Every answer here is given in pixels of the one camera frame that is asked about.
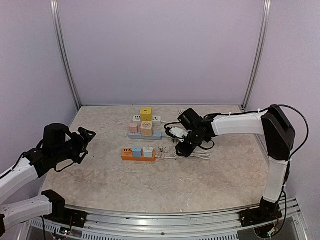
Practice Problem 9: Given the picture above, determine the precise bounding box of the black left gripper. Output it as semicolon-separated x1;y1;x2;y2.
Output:
52;126;96;164

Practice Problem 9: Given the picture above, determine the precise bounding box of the blue power strip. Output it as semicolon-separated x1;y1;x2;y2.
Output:
127;129;181;145

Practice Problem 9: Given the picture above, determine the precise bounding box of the white charger with cable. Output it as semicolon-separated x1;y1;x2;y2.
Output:
142;145;168;162

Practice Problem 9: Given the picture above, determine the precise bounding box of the white power strip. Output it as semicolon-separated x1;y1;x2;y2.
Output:
131;109;169;126

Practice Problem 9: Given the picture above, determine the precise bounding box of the beige cube socket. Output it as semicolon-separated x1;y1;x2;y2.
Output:
140;121;153;137

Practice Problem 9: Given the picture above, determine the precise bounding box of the orange power strip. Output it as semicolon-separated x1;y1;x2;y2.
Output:
121;147;211;163

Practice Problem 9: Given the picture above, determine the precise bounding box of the blue plug adapter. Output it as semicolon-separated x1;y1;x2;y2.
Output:
132;146;142;158

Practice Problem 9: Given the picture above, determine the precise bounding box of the yellow cube socket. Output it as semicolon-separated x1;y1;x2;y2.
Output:
140;107;153;122

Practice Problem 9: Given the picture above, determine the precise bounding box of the pink plug adapter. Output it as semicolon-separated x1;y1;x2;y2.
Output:
128;123;139;134

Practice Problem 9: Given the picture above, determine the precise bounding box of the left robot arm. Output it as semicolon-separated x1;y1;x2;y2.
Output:
0;123;97;235

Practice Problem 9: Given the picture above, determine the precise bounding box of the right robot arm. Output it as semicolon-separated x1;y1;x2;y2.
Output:
167;105;296;222

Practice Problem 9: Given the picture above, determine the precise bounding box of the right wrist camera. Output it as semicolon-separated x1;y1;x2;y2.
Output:
165;126;188;142

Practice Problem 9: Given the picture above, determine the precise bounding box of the front aluminium rail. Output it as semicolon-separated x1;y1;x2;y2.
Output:
23;197;308;240

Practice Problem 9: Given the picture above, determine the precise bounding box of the left aluminium frame post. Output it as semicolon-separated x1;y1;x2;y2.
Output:
49;0;82;111

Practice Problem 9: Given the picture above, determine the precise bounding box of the aluminium frame post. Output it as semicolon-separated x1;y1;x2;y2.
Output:
241;0;272;110
49;0;82;111

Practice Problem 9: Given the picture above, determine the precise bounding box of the right aluminium frame post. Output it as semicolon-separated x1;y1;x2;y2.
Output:
241;0;272;110

